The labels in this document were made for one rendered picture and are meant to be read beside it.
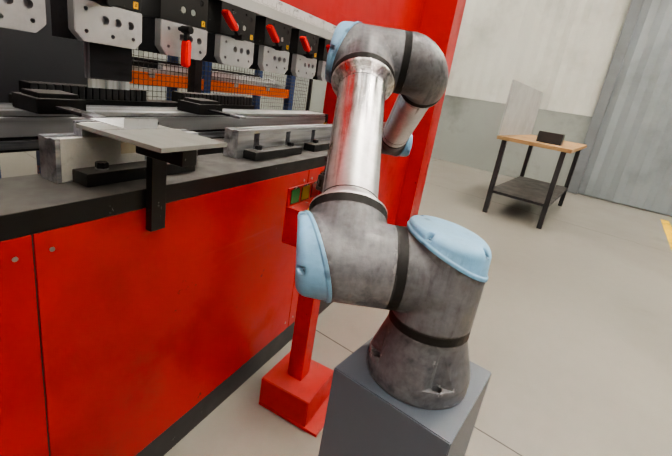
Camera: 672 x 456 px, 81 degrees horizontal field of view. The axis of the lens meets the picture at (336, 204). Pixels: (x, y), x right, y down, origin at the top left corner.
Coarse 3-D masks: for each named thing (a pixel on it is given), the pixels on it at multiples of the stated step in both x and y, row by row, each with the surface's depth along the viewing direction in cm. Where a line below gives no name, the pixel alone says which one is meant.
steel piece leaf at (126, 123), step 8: (104, 120) 91; (112, 120) 93; (120, 120) 94; (128, 120) 86; (136, 120) 88; (144, 120) 89; (152, 120) 91; (128, 128) 87; (136, 128) 88; (144, 128) 90
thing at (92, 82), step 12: (84, 48) 84; (96, 48) 84; (108, 48) 87; (120, 48) 89; (84, 60) 85; (96, 60) 85; (108, 60) 87; (120, 60) 90; (96, 72) 86; (108, 72) 88; (120, 72) 91; (96, 84) 87; (108, 84) 90; (120, 84) 92
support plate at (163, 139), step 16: (80, 128) 84; (96, 128) 82; (112, 128) 85; (160, 128) 94; (144, 144) 75; (160, 144) 77; (176, 144) 79; (192, 144) 81; (208, 144) 84; (224, 144) 89
